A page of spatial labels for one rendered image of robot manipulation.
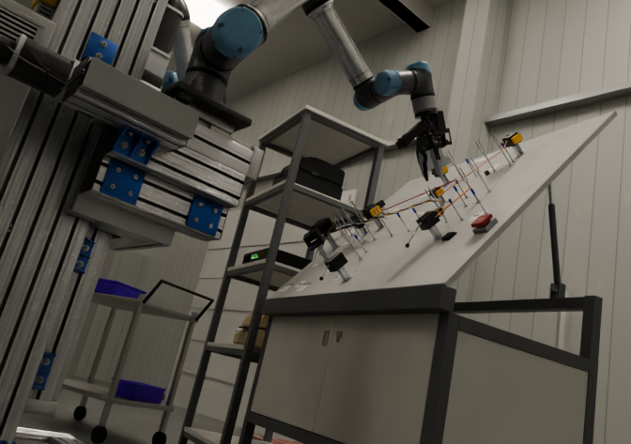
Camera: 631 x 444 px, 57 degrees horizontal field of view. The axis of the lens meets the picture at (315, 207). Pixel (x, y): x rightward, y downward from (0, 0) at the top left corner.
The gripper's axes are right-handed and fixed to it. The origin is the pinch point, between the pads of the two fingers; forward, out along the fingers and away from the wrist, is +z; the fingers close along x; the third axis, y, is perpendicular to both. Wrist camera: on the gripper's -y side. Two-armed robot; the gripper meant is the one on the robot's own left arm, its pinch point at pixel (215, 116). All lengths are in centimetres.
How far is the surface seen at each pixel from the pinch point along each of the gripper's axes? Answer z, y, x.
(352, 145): 77, -30, 30
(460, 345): -29, 68, 137
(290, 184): 38.4, 11.5, 25.7
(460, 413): -27, 84, 141
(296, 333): 20, 77, 65
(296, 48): 428, -316, -296
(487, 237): -25, 35, 135
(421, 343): -28, 70, 126
